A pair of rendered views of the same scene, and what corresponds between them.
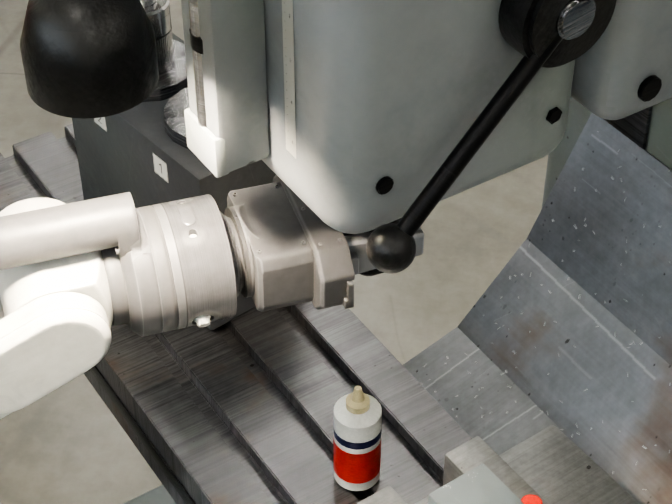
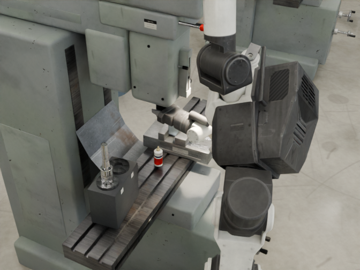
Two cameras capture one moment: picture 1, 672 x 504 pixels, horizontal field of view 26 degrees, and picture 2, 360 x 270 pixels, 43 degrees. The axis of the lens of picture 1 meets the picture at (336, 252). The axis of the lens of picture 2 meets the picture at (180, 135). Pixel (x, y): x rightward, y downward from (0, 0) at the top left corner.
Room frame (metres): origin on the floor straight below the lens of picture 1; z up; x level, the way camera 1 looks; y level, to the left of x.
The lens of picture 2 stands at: (1.62, 1.46, 2.36)
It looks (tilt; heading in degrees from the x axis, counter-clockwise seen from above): 37 degrees down; 238
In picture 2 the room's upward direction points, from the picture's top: 2 degrees clockwise
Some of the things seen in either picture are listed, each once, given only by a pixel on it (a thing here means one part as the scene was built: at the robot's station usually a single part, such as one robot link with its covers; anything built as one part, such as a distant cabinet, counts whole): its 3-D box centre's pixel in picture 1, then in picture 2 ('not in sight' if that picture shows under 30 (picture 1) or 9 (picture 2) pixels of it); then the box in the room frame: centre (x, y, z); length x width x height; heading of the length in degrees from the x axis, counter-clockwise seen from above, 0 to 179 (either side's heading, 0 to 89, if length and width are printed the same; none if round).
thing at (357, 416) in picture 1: (357, 432); (158, 155); (0.82, -0.02, 0.98); 0.04 x 0.04 x 0.11
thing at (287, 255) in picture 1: (247, 252); (177, 118); (0.77, 0.06, 1.23); 0.13 x 0.12 x 0.10; 18
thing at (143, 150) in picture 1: (187, 171); (114, 190); (1.11, 0.14, 1.03); 0.22 x 0.12 x 0.20; 40
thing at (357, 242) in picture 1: (382, 253); not in sight; (0.77, -0.03, 1.23); 0.06 x 0.02 x 0.03; 108
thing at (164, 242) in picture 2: not in sight; (165, 233); (0.78, 0.00, 0.43); 0.81 x 0.32 x 0.60; 123
